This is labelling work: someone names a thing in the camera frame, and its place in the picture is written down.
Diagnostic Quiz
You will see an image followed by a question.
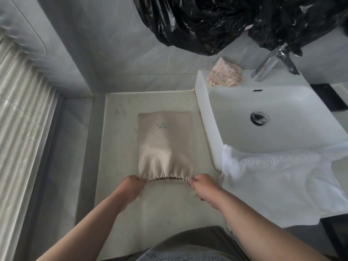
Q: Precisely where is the white towel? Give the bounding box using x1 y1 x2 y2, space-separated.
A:
219 142 348 229

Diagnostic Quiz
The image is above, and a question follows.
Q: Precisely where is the person's right forearm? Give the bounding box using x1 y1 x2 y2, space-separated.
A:
215 191 331 261

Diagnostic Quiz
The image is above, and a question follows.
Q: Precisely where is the person's left hand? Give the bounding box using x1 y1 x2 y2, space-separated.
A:
115 175 147 212

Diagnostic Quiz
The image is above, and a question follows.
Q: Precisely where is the person's right hand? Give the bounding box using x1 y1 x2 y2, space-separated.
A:
188 174 227 210

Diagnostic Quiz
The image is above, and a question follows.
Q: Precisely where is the white ribbed panel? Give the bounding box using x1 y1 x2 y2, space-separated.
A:
0 35 60 261

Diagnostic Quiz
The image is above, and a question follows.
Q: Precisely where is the beige drawstring cloth pouch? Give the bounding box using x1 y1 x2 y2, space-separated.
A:
137 111 194 182

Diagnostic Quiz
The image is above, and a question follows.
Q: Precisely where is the chrome sink drain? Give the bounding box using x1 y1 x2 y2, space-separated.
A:
250 111 268 126

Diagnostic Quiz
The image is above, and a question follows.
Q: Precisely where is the person's left forearm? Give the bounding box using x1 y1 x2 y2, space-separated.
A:
37 191 127 261

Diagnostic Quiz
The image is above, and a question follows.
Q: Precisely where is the crumpled pink patterned cloth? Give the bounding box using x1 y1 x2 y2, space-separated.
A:
206 57 245 87

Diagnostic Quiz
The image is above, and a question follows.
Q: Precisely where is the person's grey shirt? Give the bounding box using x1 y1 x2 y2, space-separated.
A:
120 226 245 261

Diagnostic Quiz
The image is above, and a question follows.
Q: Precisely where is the chrome sink faucet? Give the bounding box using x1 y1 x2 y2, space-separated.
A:
251 43 300 82

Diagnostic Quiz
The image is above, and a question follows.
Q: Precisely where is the black plastic bag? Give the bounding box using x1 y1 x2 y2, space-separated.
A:
132 0 348 57

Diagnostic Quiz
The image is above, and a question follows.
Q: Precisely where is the white ceramic sink basin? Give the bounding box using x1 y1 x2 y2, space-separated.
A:
194 67 348 171

